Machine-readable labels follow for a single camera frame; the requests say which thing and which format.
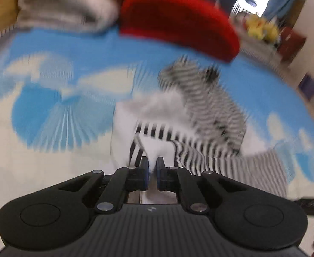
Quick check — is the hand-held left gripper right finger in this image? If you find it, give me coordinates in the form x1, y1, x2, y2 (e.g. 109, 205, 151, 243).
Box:
156, 156, 250, 215

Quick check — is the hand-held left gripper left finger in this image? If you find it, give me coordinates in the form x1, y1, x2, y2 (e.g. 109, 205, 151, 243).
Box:
58, 156, 149, 215

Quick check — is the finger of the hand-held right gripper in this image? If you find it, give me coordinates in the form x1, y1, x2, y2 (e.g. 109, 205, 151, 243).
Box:
293, 198, 314, 217

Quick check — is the black white striped shirt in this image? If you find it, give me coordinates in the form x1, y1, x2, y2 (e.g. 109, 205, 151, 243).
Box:
110, 59, 289, 206

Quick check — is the blue white printed blanket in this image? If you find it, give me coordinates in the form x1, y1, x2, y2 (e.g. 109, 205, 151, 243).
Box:
0, 24, 314, 257

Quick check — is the purple box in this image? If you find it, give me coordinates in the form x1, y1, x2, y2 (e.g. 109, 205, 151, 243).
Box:
298, 74, 314, 100

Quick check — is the red cloth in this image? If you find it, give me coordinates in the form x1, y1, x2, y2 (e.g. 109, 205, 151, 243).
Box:
119, 0, 241, 64

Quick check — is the yellow plush toy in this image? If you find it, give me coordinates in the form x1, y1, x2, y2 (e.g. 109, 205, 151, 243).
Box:
243, 13, 280, 42

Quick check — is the grey striped folded blanket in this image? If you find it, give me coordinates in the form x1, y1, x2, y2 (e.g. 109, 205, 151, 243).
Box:
14, 0, 134, 34

